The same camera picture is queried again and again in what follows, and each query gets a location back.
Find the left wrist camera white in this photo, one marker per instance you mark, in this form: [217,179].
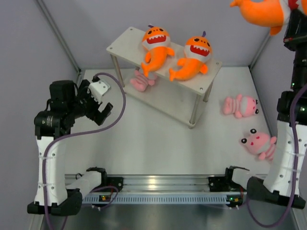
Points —
[98,90]

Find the pink frog plush front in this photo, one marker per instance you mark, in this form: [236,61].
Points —
[260,144]

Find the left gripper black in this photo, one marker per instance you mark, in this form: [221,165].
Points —
[82,93]

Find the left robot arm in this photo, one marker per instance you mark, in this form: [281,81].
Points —
[67,103]

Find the pink plush under shelf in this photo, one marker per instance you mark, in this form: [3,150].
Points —
[140,82]

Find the large orange shark plush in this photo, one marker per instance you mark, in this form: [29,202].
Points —
[197,52]

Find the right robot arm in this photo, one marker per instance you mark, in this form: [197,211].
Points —
[281,185]

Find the white two-tier shelf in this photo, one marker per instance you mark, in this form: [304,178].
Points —
[179,99]

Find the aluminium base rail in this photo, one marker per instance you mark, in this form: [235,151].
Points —
[153,183]

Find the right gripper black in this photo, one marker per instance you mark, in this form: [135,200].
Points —
[296,31]

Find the pink striped plush middle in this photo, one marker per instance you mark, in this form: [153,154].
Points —
[241,106]

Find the perforated cable duct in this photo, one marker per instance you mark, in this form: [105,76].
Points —
[162,199]

